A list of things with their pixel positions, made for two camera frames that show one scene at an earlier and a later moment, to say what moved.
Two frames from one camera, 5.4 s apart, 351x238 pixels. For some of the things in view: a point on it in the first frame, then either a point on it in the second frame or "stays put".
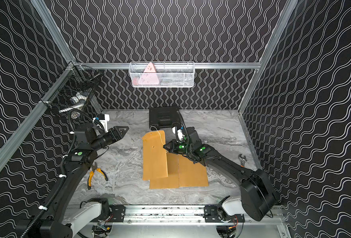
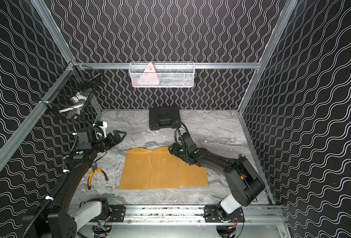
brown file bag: (172, 181) stays put
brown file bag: (154, 155) to (136, 174)
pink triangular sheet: (149, 76) stays put
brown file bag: (191, 174) stays put
